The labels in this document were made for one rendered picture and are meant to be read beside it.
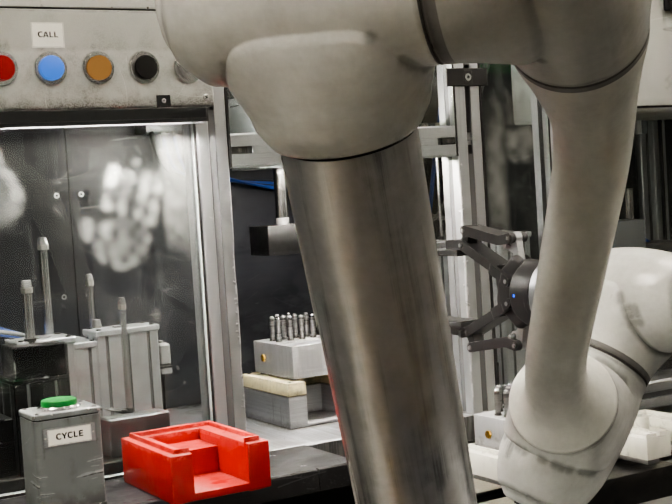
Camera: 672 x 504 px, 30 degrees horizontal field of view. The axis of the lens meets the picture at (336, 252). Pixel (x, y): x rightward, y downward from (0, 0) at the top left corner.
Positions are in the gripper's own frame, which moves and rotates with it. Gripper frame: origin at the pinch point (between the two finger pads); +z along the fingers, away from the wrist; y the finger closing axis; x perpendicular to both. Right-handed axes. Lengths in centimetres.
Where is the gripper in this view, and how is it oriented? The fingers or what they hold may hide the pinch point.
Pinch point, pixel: (448, 286)
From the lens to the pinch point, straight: 156.7
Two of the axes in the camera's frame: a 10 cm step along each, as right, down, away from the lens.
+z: -5.1, -0.1, 8.6
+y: -0.6, -10.0, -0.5
